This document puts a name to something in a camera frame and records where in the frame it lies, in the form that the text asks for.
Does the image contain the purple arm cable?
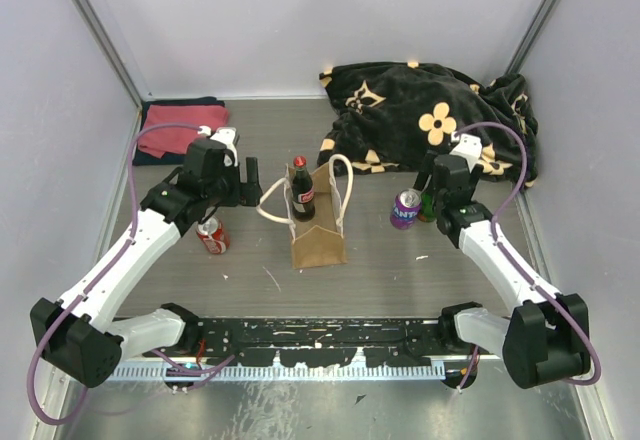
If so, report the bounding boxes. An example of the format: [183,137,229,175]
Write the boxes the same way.
[452,120,602,386]
[25,122,236,426]

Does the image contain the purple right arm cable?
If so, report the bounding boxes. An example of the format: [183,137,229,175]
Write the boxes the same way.
[452,120,602,386]

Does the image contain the dark cola bottle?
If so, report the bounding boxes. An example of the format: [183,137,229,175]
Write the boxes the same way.
[291,156,315,221]

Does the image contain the dark navy folded cloth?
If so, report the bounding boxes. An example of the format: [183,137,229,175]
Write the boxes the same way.
[133,96,226,166]

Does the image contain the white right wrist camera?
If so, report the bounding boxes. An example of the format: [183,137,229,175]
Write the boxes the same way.
[450,132,483,169]

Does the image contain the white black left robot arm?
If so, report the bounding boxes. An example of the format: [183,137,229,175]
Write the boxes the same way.
[30,127,261,388]

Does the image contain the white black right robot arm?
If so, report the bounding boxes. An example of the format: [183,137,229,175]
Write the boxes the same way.
[415,151,600,389]

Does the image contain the red soda can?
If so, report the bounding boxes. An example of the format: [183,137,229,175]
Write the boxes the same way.
[196,216,230,255]

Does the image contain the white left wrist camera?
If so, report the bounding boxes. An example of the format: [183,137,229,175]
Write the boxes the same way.
[198,126,239,157]

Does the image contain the brown canvas bag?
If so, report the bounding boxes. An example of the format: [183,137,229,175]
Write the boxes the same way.
[256,154,354,269]

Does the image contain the black floral blanket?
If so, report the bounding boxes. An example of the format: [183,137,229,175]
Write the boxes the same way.
[317,62,538,188]

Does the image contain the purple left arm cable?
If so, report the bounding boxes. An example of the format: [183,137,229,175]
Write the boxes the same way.
[25,122,236,426]

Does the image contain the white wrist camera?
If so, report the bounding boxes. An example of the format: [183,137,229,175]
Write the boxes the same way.
[450,132,483,169]
[198,126,239,157]

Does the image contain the green glass bottle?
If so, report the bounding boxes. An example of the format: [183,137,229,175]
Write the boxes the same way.
[418,191,436,223]

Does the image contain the purple soda can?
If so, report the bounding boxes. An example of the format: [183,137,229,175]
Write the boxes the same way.
[390,188,422,230]

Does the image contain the white slotted cable duct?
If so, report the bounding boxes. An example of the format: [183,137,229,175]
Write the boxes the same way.
[109,361,446,382]

